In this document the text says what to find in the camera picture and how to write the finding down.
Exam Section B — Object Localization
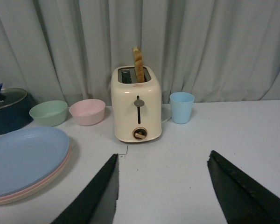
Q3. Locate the pink plastic plate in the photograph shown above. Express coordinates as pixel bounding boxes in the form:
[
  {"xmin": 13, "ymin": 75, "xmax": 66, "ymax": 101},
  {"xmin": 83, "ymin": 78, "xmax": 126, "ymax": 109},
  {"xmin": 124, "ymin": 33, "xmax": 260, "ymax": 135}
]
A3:
[{"xmin": 0, "ymin": 144, "xmax": 72, "ymax": 203}]

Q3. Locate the grey curtain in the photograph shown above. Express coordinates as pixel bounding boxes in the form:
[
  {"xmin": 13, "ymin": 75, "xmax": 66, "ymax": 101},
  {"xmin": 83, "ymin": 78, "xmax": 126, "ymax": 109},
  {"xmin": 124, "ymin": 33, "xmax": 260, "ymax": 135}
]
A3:
[{"xmin": 0, "ymin": 0, "xmax": 280, "ymax": 104}]

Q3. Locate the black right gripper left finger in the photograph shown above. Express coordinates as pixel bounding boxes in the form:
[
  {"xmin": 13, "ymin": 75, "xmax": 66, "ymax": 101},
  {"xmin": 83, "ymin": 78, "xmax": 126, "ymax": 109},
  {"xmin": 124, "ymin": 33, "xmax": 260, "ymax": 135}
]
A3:
[{"xmin": 52, "ymin": 154, "xmax": 119, "ymax": 224}]

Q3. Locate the dark blue saucepan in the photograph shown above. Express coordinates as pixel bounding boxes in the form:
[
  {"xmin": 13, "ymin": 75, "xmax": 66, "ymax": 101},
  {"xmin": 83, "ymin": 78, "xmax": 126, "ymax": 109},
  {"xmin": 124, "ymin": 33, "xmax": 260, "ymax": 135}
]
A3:
[{"xmin": 0, "ymin": 93, "xmax": 36, "ymax": 135}]

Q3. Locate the glass pot lid blue knob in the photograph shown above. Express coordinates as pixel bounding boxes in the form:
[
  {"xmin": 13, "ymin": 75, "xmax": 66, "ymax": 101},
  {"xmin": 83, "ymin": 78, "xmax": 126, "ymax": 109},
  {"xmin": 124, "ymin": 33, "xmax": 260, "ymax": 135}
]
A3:
[{"xmin": 0, "ymin": 83, "xmax": 28, "ymax": 109}]

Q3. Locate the light blue cup right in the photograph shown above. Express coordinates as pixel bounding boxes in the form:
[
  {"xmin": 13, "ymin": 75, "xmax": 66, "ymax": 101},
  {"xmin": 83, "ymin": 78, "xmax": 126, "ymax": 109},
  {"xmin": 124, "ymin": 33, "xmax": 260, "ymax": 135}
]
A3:
[{"xmin": 169, "ymin": 92, "xmax": 195, "ymax": 124}]

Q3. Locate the toast slice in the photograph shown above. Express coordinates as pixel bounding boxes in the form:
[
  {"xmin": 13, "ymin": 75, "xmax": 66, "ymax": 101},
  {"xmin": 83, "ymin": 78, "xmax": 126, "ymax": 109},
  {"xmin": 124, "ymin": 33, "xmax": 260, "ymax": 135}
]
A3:
[{"xmin": 132, "ymin": 46, "xmax": 145, "ymax": 83}]

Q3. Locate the cream toaster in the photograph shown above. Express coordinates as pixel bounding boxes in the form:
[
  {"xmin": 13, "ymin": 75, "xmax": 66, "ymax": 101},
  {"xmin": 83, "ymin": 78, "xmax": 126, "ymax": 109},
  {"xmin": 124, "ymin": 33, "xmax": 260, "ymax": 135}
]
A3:
[{"xmin": 111, "ymin": 66, "xmax": 162, "ymax": 142}]

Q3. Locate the blue plastic plate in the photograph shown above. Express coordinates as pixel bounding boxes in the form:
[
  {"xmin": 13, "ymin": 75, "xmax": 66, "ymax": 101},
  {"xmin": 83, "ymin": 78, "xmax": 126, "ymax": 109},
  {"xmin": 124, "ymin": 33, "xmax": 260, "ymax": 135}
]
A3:
[{"xmin": 0, "ymin": 126, "xmax": 70, "ymax": 198}]

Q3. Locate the green plastic bowl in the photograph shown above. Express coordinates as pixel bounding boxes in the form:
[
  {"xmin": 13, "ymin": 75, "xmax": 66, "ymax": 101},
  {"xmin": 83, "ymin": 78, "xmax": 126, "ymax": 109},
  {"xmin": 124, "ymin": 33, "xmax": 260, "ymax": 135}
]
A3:
[{"xmin": 29, "ymin": 100, "xmax": 68, "ymax": 126}]

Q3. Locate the cream plastic plate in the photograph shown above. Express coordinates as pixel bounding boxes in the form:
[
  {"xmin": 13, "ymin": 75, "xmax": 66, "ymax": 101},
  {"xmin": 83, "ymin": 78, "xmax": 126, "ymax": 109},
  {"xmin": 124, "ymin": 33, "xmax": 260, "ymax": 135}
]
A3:
[{"xmin": 0, "ymin": 151, "xmax": 72, "ymax": 206}]

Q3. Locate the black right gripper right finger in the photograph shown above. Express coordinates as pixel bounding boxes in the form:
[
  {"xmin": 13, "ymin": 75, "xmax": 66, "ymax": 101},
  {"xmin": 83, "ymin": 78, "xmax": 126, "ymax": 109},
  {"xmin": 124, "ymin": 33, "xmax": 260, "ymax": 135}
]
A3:
[{"xmin": 207, "ymin": 150, "xmax": 280, "ymax": 224}]

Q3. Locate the pink plastic bowl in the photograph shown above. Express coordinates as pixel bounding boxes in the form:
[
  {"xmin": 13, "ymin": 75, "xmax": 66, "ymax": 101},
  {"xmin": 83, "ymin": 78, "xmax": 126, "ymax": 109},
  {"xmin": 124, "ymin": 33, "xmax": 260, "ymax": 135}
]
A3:
[{"xmin": 69, "ymin": 99, "xmax": 105, "ymax": 126}]

